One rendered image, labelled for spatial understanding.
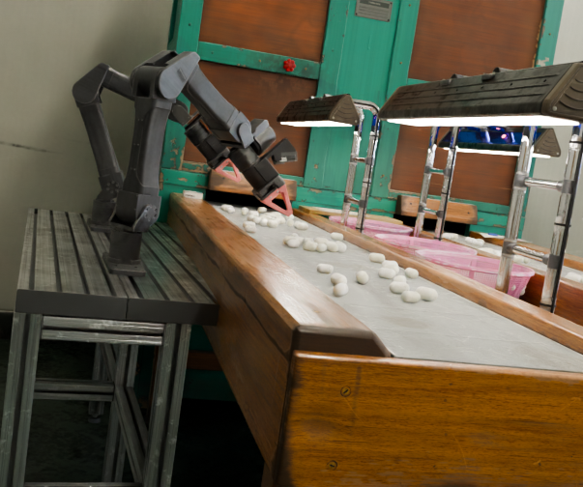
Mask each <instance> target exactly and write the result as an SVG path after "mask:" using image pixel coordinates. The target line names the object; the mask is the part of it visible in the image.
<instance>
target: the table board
mask: <svg viewBox="0 0 583 487"><path fill-rule="evenodd" d="M274 484H275V485H276V486H282V487H583V374H579V373H568V372H556V371H544V370H533V369H521V368H509V367H497V366H485V365H474V364H462V363H450V362H439V361H427V360H415V359H404V358H381V357H370V356H357V355H345V354H334V353H322V352H311V351H299V350H294V351H293V353H292V359H291V365H290V372H289V379H288V386H287V391H286V398H285V405H284V412H283V418H282V424H281V431H280V437H279V444H278V451H277V463H276V471H275V478H274Z"/></svg>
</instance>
